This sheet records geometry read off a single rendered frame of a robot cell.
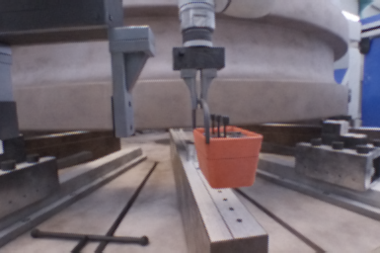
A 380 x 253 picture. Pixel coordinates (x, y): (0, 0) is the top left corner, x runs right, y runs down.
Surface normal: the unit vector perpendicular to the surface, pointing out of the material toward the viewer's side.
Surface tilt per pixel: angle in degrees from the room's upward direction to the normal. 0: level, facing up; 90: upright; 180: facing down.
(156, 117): 90
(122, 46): 90
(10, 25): 90
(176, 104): 90
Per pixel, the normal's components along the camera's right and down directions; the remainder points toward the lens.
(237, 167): 0.15, 0.22
